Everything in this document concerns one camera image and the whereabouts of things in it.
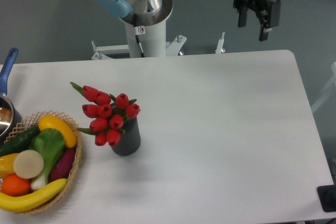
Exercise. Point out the orange fruit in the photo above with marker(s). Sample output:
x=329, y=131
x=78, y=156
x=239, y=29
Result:
x=15, y=186

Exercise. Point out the white metal base frame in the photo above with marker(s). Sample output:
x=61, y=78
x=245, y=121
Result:
x=173, y=48

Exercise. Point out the dark green cucumber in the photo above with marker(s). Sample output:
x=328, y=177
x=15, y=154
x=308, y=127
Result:
x=20, y=142

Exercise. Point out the woven wicker basket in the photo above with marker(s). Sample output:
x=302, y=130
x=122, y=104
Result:
x=33, y=120

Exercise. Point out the yellow banana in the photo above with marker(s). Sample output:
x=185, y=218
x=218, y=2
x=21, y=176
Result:
x=32, y=200

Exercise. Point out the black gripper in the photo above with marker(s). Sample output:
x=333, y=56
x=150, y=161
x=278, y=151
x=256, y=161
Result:
x=269, y=14

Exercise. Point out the dark grey ribbed vase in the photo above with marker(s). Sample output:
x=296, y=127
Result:
x=125, y=138

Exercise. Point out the black device at edge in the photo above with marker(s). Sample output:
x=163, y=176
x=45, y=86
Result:
x=327, y=197

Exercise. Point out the yellow bell pepper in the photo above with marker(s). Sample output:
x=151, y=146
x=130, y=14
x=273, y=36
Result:
x=7, y=165

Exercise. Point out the blue handled saucepan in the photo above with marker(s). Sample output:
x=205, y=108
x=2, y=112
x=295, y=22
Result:
x=9, y=115

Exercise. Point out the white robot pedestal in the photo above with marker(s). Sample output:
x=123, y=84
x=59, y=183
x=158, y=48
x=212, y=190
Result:
x=146, y=41

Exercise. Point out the beige round slice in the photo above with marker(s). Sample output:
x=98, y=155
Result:
x=28, y=164

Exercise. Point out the red tulip bouquet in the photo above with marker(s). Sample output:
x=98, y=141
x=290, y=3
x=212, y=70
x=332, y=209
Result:
x=110, y=116

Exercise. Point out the purple sweet potato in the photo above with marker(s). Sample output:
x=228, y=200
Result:
x=64, y=165

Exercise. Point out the green bok choy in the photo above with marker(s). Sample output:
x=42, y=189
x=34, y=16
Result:
x=50, y=144

